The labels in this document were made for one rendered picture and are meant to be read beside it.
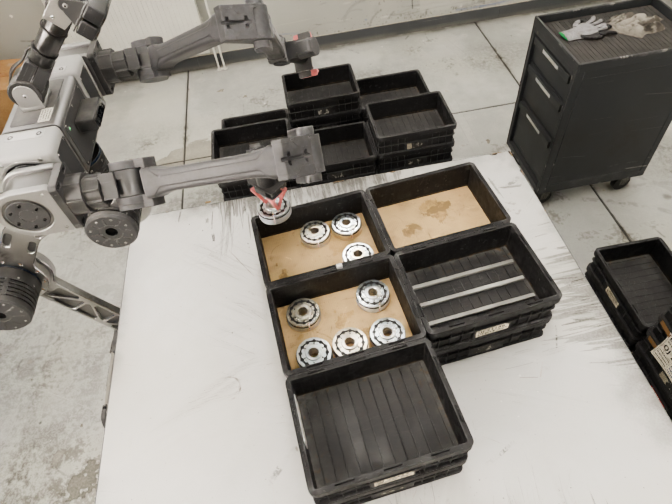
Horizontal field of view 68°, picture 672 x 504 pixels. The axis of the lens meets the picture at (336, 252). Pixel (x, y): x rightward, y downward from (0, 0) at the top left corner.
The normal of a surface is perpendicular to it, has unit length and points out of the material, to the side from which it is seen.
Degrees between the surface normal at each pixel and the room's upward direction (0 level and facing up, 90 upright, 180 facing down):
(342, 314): 0
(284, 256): 0
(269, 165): 54
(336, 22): 90
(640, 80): 90
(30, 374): 0
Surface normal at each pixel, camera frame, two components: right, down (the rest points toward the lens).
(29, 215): 0.16, 0.76
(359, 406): -0.09, -0.62
